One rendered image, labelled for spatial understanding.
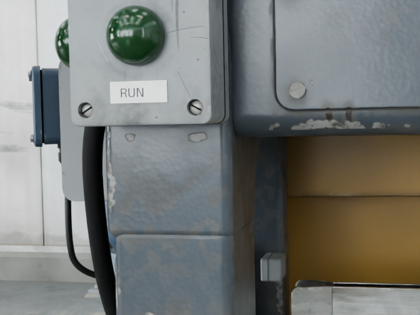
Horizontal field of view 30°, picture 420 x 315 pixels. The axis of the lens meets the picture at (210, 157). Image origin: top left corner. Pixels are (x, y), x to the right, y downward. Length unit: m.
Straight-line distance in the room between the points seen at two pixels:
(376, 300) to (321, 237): 0.15
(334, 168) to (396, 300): 0.13
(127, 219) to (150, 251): 0.02
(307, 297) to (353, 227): 0.15
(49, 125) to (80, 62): 0.50
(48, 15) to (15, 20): 0.27
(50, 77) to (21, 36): 5.37
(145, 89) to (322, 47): 0.10
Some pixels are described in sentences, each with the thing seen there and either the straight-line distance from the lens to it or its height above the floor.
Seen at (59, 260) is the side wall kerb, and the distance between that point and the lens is 6.18.
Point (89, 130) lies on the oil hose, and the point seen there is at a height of 1.24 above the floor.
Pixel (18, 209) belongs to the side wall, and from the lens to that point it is 6.31.
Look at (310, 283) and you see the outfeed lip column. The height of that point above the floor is 1.11.
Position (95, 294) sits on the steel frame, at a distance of 5.62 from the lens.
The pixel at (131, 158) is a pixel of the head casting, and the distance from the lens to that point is 0.45.
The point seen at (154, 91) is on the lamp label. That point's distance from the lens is 0.40.
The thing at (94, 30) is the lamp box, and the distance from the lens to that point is 0.41.
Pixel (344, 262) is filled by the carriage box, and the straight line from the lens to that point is 0.73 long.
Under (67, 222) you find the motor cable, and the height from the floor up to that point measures 1.12.
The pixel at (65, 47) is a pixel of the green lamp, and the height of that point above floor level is 1.28.
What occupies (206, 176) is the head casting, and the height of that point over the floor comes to 1.21.
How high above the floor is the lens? 1.24
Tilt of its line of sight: 3 degrees down
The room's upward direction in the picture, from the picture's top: 1 degrees counter-clockwise
